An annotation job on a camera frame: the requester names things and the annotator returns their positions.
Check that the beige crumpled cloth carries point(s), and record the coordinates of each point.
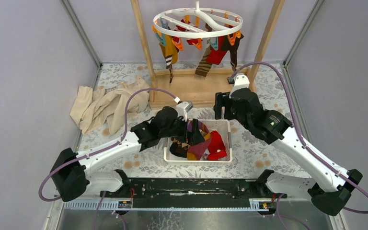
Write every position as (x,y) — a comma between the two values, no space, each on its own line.
(94,108)

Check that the purple orange striped sock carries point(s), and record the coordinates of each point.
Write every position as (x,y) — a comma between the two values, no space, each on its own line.
(195,153)

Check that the wooden hanging rack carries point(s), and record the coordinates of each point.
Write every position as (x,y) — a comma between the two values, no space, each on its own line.
(197,89)

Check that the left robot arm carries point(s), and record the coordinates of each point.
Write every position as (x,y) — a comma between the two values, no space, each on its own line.
(75,173)

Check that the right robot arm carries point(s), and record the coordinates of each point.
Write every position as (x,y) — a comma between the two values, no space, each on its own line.
(325,187)

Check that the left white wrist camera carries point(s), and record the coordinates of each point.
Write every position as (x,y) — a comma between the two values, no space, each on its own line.
(183,108)

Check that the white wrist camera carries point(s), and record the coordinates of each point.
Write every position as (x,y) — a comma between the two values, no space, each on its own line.
(239,81)
(183,108)

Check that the floral table mat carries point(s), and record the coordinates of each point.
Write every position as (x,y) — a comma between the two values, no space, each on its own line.
(151,138)

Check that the brown tan striped sock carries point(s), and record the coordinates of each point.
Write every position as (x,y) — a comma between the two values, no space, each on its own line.
(204,67)

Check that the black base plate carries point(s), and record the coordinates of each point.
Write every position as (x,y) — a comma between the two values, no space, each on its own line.
(192,193)

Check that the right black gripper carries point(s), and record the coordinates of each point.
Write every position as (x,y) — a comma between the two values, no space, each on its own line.
(222,99)

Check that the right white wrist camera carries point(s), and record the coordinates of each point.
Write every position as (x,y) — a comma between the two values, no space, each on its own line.
(239,81)

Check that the mustard yellow sock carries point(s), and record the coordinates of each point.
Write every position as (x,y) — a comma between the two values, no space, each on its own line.
(170,54)

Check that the white plastic basket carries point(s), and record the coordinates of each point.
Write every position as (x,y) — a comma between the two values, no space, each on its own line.
(221,126)

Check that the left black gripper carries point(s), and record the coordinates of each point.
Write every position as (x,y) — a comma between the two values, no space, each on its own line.
(192,138)

